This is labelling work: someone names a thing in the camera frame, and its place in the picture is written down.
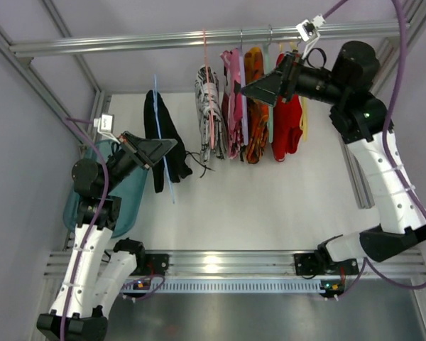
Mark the red garment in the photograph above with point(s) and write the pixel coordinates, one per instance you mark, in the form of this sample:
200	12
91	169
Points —
286	127

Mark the mint green hanger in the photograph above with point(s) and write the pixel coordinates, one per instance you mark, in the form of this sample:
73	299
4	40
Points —
267	69

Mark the black white patterned garment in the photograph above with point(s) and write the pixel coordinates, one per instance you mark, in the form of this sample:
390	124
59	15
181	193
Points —
202	106

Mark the orange patterned garment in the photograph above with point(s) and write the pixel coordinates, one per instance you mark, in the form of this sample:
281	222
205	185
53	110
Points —
257	112

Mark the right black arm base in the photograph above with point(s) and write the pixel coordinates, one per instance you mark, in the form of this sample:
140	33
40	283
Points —
312	264

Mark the blue hanger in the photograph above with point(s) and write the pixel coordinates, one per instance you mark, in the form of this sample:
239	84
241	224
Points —
157	121

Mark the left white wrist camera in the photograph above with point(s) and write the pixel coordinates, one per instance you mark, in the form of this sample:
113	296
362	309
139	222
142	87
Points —
104	126

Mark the black trousers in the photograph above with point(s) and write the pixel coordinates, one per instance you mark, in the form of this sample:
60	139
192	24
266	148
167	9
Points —
178	168

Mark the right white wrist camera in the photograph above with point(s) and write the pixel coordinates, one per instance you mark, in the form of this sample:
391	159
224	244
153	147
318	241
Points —
308	31

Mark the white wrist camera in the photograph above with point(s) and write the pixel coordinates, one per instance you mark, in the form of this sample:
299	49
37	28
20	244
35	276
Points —
104	126
308	31

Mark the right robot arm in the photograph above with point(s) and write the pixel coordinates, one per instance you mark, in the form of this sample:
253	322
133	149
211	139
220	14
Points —
361	121

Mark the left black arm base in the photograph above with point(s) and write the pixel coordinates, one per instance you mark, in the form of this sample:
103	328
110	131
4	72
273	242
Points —
151	264

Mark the lilac hanger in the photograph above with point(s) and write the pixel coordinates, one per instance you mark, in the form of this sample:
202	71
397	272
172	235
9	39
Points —
244	121

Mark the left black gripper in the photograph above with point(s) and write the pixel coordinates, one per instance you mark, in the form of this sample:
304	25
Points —
133	149

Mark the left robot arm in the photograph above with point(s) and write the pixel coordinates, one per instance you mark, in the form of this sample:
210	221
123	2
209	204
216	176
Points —
87	293

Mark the pink patterned garment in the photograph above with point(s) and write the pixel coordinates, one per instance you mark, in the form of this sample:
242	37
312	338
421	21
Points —
232	108

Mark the aluminium frame post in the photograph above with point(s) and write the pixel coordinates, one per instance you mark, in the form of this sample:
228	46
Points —
414	14
66	85

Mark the grey slotted cable duct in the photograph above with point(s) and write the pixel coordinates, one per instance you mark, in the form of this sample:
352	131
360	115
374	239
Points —
259	285

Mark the aluminium hanging rail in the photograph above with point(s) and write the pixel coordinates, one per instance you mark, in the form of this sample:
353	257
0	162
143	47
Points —
191	39

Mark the yellow hanger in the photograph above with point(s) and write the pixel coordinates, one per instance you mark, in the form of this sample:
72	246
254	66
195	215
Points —
303	125

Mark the left aluminium frame post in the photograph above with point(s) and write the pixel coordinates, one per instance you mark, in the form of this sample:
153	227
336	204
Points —
66	85

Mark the pink hanger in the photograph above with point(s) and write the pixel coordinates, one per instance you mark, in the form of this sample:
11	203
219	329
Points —
209	94

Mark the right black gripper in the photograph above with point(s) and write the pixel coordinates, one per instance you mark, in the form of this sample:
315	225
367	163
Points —
288	76

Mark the right aluminium frame post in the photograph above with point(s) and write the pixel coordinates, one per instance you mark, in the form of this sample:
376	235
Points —
414	14

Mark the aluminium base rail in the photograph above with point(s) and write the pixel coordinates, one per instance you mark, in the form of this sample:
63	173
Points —
272	263

